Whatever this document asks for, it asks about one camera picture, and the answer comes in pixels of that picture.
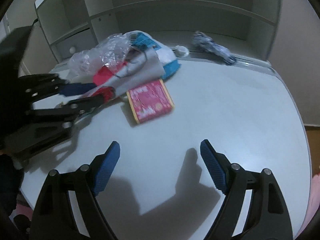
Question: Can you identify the clear plastic bag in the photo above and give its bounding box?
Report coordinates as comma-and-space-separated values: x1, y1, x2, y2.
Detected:
68, 34, 131, 86

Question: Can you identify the white blue red wrapper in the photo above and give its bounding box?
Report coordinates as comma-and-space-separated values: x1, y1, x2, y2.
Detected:
83, 31, 180, 98

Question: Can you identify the pink snack box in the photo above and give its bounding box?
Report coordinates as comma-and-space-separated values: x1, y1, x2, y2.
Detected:
126, 79, 174, 124

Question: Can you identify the white desk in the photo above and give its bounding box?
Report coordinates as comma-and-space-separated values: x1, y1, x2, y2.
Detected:
21, 60, 312, 239

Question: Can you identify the white round cap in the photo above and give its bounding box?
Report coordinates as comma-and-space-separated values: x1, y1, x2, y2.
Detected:
174, 46, 190, 57

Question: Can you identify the blue white crumpled wrapper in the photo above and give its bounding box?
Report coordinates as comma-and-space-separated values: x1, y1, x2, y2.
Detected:
192, 31, 237, 65

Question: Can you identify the white desk shelf hutch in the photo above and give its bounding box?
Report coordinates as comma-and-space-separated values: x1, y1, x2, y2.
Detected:
35, 0, 281, 62

